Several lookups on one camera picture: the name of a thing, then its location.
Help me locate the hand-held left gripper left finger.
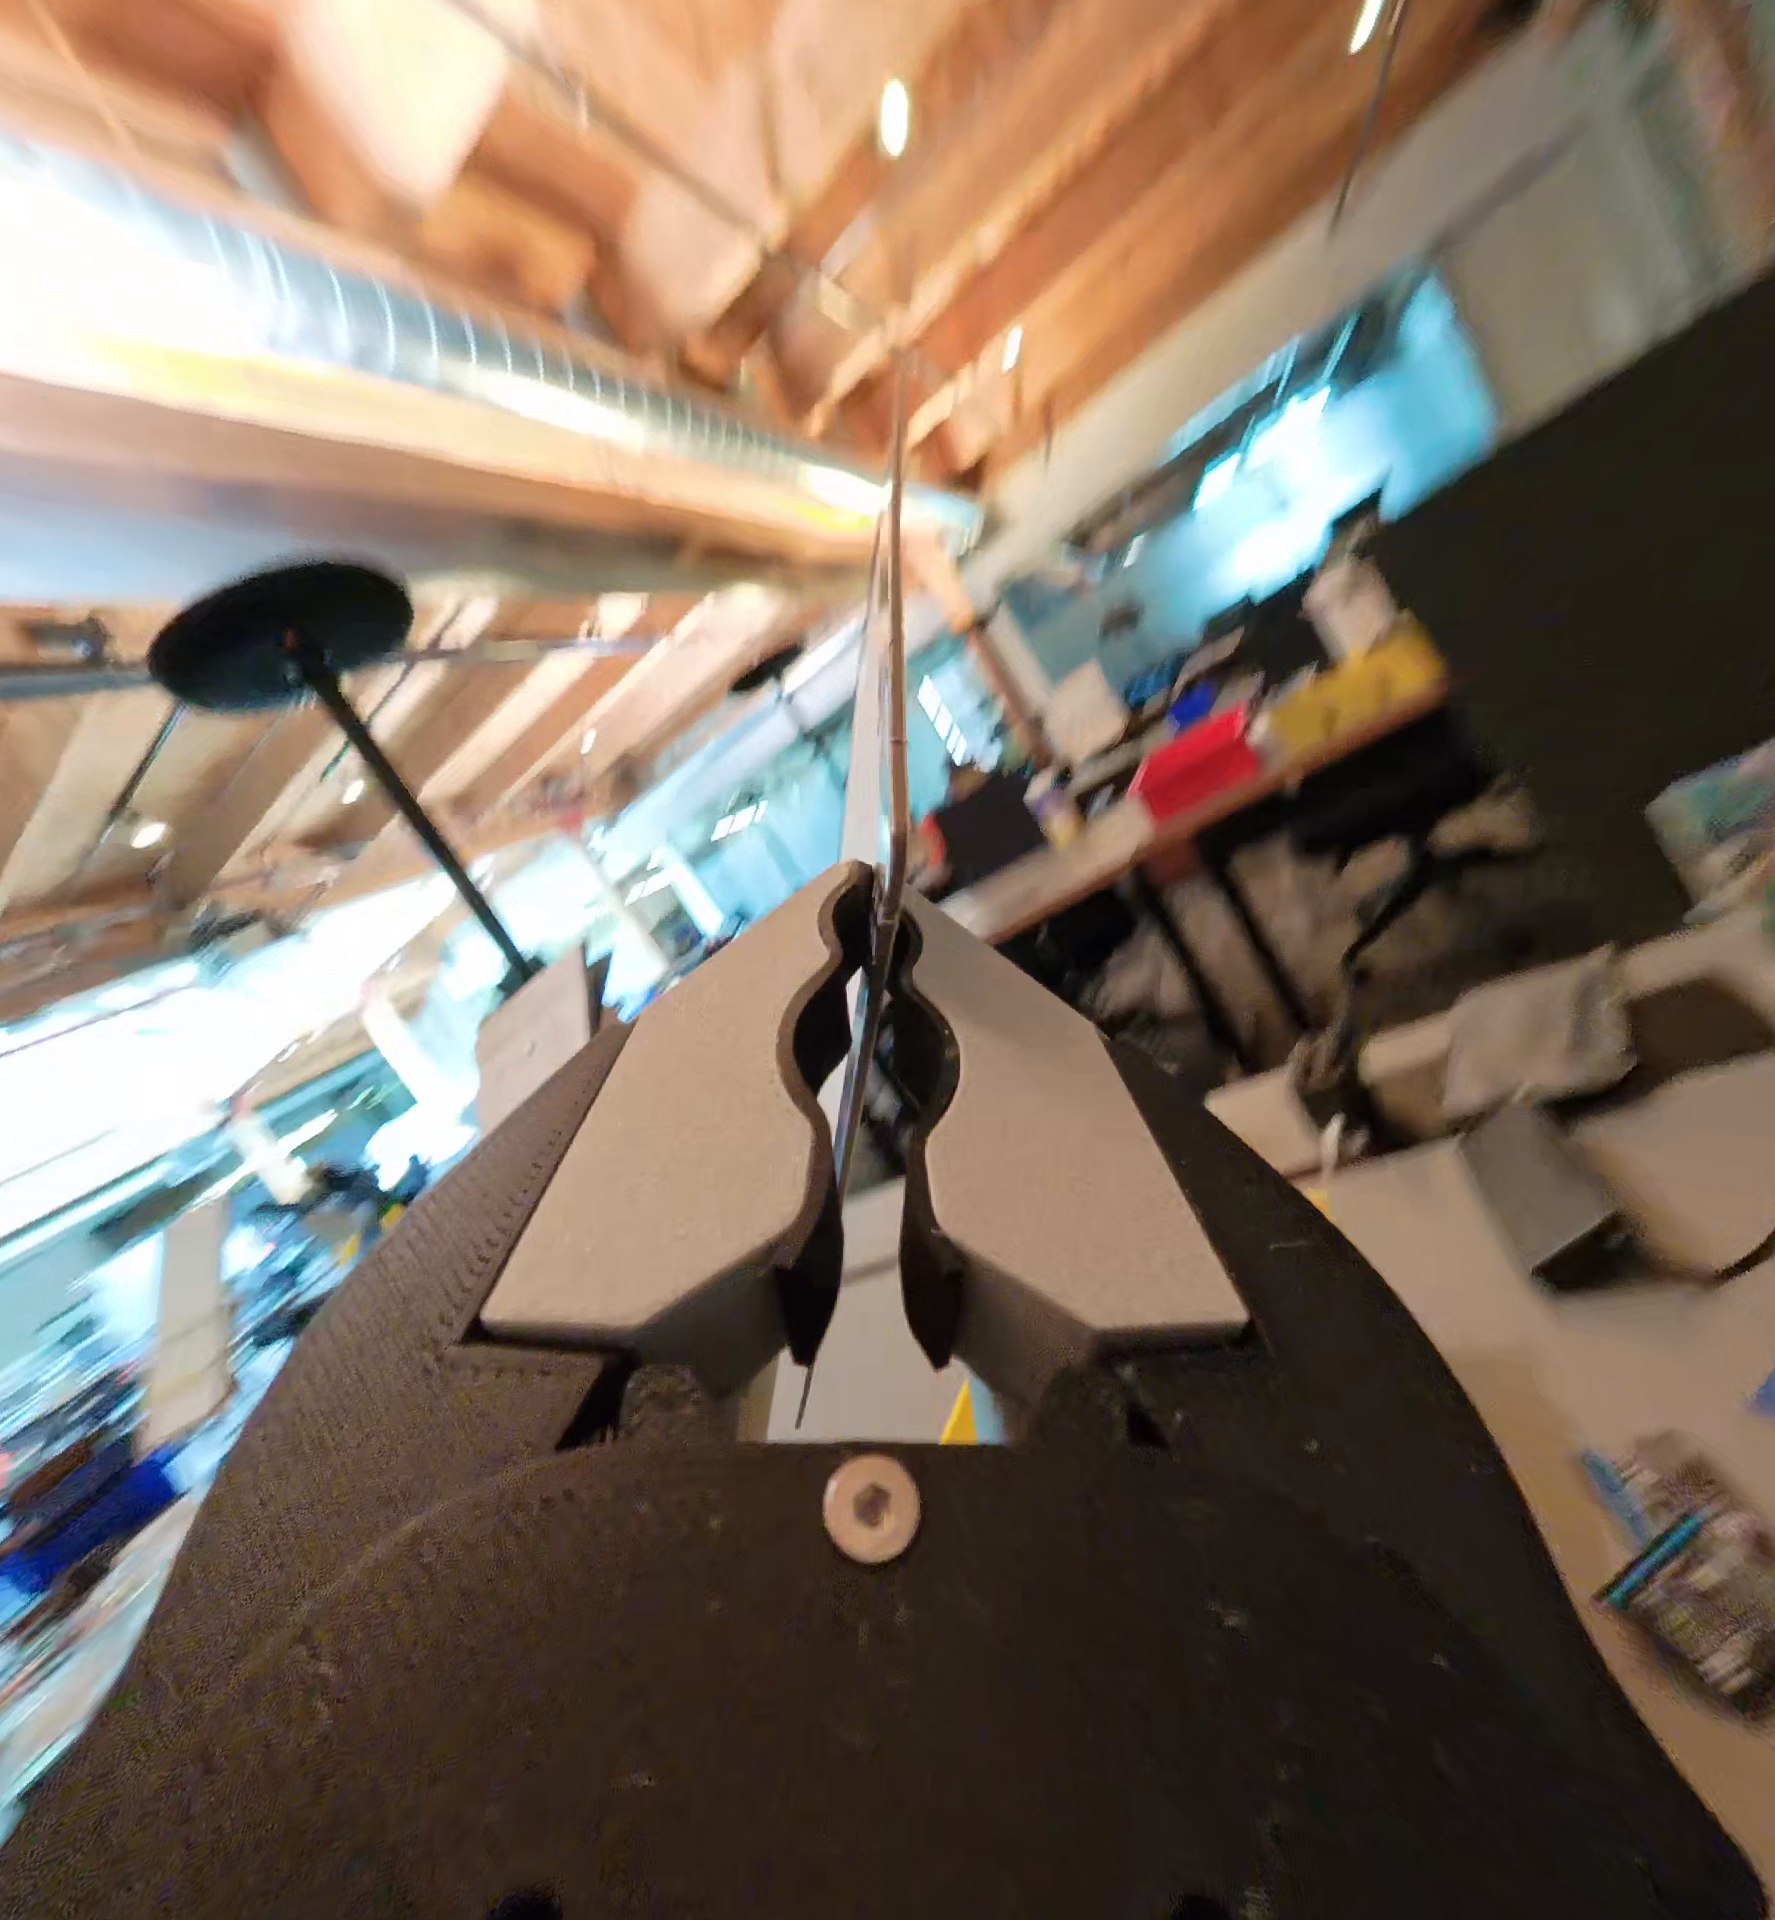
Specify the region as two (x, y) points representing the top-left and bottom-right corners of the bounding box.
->
(480, 859), (882, 1403)

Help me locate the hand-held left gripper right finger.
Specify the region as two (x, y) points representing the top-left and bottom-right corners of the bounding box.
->
(882, 887), (1249, 1409)

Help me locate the white puzzle board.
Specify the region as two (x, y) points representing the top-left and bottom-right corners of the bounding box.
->
(796, 346), (926, 1427)

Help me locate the wooden-top work table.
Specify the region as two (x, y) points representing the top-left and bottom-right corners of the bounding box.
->
(961, 677), (1495, 1061)

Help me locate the red storage bin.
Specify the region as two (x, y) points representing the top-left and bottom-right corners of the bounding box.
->
(1128, 708), (1270, 827)

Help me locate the yellow storage bin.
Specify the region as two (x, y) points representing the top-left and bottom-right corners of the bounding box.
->
(1265, 627), (1451, 755)

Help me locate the pale open cardboard box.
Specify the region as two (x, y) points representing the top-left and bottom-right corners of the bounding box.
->
(1443, 926), (1775, 1291)

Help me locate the black disc on pole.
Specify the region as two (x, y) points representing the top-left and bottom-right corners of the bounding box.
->
(146, 557), (545, 992)

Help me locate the colourful printed packet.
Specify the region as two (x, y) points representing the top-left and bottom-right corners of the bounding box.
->
(1584, 1434), (1775, 1714)

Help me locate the silver ventilation duct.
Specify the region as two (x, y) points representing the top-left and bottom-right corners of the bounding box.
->
(0, 136), (985, 548)

